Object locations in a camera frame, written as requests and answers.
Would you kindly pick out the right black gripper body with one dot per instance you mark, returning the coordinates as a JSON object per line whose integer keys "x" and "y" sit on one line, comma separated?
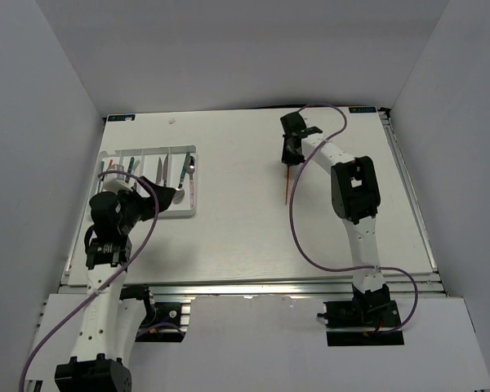
{"x": 289, "y": 157}

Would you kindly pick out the green handled fork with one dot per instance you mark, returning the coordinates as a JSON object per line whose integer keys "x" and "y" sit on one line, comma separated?
{"x": 129, "y": 168}

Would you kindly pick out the long orange chopstick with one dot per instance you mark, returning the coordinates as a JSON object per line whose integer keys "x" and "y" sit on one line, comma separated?
{"x": 287, "y": 183}

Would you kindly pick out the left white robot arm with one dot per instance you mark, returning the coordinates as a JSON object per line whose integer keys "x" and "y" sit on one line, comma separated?
{"x": 111, "y": 320}

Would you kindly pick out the green handled spoon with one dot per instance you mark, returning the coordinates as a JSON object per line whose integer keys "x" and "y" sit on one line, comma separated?
{"x": 180, "y": 192}

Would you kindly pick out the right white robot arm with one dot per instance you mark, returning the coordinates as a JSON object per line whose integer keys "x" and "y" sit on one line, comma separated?
{"x": 355, "y": 200}

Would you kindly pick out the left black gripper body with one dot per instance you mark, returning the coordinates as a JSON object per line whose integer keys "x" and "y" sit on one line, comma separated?
{"x": 134, "y": 207}

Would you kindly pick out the black handled fork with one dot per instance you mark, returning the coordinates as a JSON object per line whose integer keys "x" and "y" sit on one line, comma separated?
{"x": 134, "y": 172}

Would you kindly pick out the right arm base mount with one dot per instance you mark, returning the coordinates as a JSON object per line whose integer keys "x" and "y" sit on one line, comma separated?
{"x": 359, "y": 318}

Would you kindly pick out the pink handled knife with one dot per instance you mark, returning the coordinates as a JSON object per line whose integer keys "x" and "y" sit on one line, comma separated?
{"x": 159, "y": 171}

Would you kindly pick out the pink handled spoon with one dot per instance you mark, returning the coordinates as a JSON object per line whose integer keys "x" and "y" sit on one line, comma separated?
{"x": 191, "y": 170}

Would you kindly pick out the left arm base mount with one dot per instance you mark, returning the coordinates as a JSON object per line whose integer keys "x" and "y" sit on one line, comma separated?
{"x": 162, "y": 319}

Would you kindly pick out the right blue corner label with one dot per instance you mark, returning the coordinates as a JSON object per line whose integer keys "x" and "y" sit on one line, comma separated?
{"x": 362, "y": 109}

